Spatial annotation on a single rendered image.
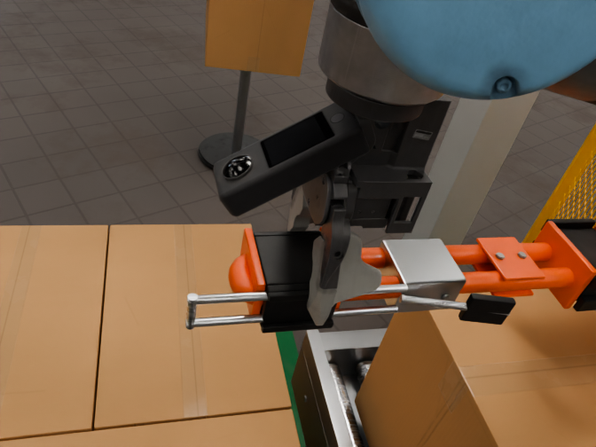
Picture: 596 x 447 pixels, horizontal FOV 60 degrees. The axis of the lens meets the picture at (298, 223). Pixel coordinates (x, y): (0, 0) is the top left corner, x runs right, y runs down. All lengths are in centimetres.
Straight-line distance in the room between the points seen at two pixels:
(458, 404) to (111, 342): 76
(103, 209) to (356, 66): 214
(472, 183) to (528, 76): 173
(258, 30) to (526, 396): 173
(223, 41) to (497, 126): 110
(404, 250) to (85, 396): 81
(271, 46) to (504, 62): 204
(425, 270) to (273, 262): 15
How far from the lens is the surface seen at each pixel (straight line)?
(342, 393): 120
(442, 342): 83
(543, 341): 92
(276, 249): 47
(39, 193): 254
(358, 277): 43
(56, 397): 118
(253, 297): 44
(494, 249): 59
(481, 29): 19
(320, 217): 39
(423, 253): 54
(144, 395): 116
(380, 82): 33
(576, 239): 67
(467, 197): 196
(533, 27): 19
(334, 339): 122
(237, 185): 37
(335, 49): 34
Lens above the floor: 153
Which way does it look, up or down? 39 degrees down
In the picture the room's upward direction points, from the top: 13 degrees clockwise
